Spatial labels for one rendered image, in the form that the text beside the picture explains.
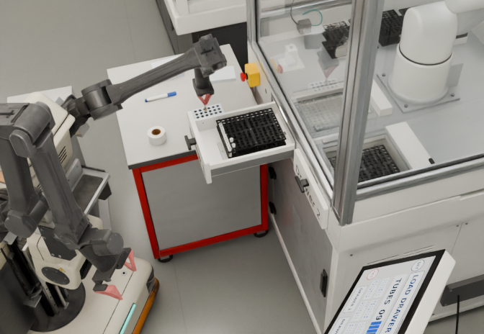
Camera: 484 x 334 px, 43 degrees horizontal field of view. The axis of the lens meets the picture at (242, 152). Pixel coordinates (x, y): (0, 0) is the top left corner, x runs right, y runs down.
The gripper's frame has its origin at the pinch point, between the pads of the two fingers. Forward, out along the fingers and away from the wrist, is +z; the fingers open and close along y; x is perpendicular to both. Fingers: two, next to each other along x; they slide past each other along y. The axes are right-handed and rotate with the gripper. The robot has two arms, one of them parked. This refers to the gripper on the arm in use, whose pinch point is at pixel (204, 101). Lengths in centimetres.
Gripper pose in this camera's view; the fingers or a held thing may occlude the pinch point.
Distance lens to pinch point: 251.6
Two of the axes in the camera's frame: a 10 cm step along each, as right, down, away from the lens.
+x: -9.5, 2.5, -1.8
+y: -3.0, -6.8, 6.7
